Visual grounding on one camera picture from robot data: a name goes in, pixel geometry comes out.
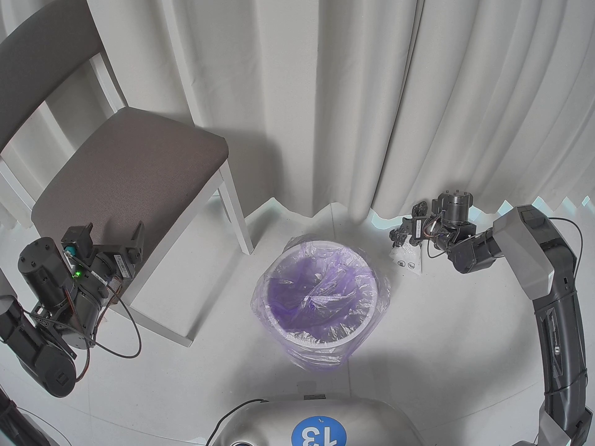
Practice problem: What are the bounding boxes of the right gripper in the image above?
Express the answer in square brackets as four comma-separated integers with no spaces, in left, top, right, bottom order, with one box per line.
[403,216,438,243]

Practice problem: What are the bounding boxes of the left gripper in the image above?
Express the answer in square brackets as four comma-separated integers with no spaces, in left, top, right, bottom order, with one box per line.
[90,221,146,291]

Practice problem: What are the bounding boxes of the purple plastic bag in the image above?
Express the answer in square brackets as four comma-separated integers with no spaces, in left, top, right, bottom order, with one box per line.
[250,236,391,369]

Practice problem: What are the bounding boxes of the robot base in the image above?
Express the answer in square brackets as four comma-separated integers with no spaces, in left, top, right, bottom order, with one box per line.
[214,392,417,446]

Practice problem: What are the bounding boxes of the white trash bin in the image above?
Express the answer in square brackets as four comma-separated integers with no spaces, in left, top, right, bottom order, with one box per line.
[262,237,379,366]

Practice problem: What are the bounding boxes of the clear printed wrapper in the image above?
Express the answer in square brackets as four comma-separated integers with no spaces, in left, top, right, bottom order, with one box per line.
[390,242,425,276]

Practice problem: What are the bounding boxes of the grey and white chair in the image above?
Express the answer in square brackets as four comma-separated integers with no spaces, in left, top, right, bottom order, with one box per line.
[0,0,255,349]

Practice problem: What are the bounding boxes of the white curtain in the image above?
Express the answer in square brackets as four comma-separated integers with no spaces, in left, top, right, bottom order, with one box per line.
[369,0,595,224]
[0,0,430,226]

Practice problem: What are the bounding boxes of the black cable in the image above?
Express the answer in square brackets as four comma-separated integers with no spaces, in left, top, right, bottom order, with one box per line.
[207,399,270,446]
[84,291,141,359]
[418,240,454,260]
[550,217,584,270]

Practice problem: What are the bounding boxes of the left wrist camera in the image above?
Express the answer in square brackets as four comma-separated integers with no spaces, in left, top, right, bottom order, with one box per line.
[62,222,96,268]

